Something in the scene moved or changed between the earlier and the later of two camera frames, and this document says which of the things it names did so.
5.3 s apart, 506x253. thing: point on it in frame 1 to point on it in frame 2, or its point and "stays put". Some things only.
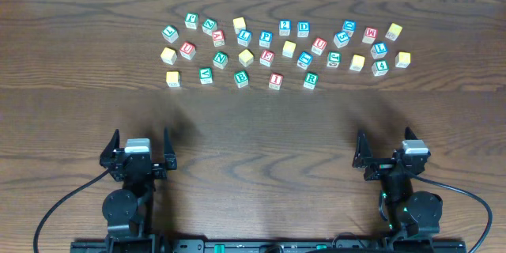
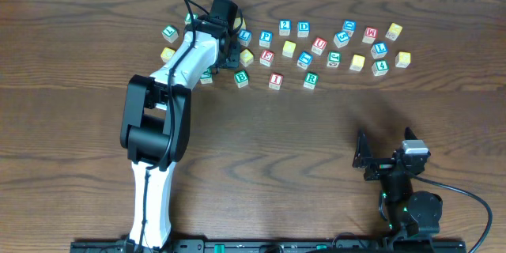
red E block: x=266 y=58 stays put
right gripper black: x=386 y=166 stays put
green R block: x=311 y=80 stays put
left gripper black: x=139 y=164 to x=231 y=55
